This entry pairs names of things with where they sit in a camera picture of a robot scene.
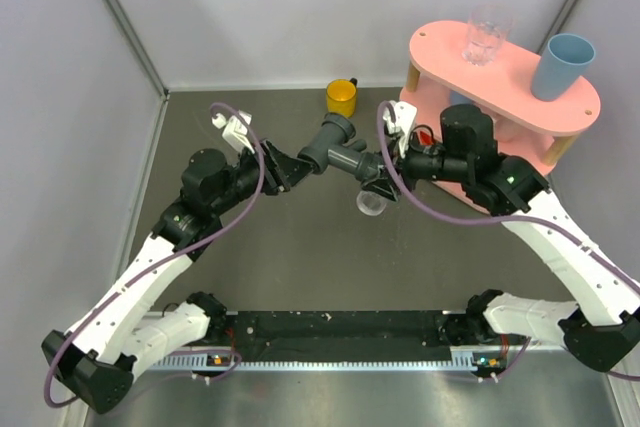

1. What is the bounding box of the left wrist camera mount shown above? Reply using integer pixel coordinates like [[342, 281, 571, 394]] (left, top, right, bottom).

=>
[[211, 111, 255, 153]]

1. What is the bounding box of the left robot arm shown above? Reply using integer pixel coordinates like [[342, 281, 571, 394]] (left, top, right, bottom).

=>
[[41, 140, 319, 414]]

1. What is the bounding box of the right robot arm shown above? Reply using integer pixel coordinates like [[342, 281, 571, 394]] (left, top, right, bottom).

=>
[[376, 101, 639, 376]]

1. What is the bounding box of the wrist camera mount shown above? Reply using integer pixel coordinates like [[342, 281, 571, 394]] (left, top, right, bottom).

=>
[[383, 101, 418, 155], [211, 111, 255, 153]]

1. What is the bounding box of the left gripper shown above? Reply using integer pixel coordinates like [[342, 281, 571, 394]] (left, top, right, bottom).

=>
[[211, 138, 317, 216]]

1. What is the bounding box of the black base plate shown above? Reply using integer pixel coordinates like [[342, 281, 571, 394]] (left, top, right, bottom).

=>
[[210, 310, 479, 363]]

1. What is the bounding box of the grey plastic pipe fitting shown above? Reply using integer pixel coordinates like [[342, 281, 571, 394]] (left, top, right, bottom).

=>
[[297, 113, 383, 183]]

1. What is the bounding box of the yellow mug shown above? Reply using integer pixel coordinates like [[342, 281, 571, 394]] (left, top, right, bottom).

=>
[[325, 78, 358, 118]]

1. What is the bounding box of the clear drinking glass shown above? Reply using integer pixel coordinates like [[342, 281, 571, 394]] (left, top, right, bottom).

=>
[[462, 4, 514, 66]]

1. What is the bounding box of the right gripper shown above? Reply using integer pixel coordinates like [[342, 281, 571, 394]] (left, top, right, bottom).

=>
[[362, 126, 471, 201]]

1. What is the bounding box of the tall blue cup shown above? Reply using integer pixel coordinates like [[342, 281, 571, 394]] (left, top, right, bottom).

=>
[[530, 33, 596, 102]]

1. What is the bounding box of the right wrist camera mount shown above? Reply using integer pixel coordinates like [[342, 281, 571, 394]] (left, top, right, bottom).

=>
[[383, 101, 418, 155]]

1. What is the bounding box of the clear trap with grey nut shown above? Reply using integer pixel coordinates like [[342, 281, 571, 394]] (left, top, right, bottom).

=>
[[356, 190, 387, 217]]

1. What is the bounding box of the grey slotted cable duct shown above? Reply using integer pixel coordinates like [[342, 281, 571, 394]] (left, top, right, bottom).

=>
[[149, 350, 506, 374]]

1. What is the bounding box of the pink three-tier shelf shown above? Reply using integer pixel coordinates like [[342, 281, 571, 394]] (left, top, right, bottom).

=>
[[395, 20, 601, 217]]

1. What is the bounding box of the pink translucent mug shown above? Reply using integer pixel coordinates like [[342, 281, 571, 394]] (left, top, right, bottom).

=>
[[494, 117, 521, 143]]

